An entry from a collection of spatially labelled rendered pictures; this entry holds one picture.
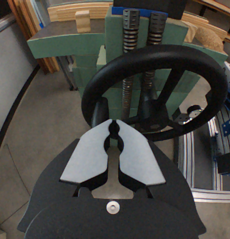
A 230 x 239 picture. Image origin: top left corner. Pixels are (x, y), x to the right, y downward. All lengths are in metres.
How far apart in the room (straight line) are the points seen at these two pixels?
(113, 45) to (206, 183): 1.04
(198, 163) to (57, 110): 1.45
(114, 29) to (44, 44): 0.22
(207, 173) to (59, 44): 1.16
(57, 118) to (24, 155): 0.51
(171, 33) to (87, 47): 0.21
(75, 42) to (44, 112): 1.17
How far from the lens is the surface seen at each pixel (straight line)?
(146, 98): 0.25
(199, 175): 1.03
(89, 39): 0.33
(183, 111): 0.57
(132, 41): 0.20
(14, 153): 1.42
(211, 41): 0.43
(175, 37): 0.23
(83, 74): 0.39
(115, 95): 0.44
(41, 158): 1.21
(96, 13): 0.46
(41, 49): 0.39
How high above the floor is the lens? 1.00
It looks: 59 degrees down
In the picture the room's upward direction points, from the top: 3 degrees clockwise
